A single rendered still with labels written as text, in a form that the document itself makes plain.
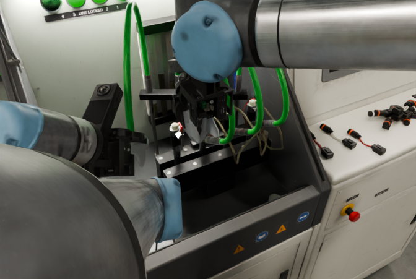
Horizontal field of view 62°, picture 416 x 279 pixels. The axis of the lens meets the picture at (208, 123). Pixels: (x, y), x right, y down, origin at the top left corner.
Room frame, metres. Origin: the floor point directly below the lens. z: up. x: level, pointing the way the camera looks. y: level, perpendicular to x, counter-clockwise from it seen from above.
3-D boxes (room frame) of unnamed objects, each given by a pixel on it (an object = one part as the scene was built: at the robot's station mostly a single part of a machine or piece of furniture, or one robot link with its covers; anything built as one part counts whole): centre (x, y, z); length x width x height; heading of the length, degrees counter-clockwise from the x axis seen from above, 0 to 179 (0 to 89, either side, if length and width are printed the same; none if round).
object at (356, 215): (0.67, -0.44, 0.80); 0.05 x 0.04 x 0.05; 117
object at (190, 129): (0.50, 0.02, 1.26); 0.06 x 0.03 x 0.09; 27
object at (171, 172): (0.77, -0.02, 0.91); 0.34 x 0.10 x 0.15; 117
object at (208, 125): (0.52, 0.00, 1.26); 0.06 x 0.03 x 0.09; 27
